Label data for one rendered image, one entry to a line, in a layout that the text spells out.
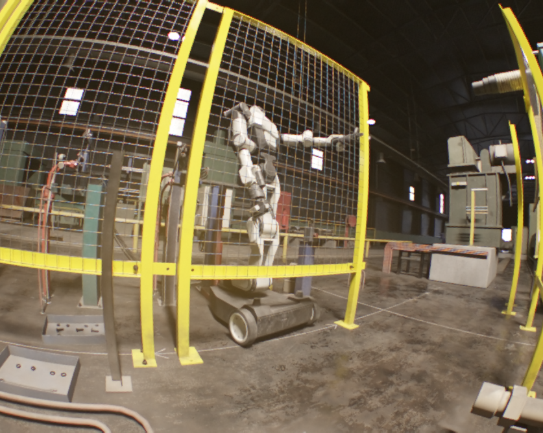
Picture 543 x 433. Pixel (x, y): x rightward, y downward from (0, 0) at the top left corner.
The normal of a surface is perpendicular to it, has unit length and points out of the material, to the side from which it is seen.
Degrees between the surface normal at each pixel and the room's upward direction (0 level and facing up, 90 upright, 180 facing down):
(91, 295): 90
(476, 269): 90
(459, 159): 90
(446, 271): 90
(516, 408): 60
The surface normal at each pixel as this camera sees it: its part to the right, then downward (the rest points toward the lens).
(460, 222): -0.84, -0.10
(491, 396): -0.53, -0.77
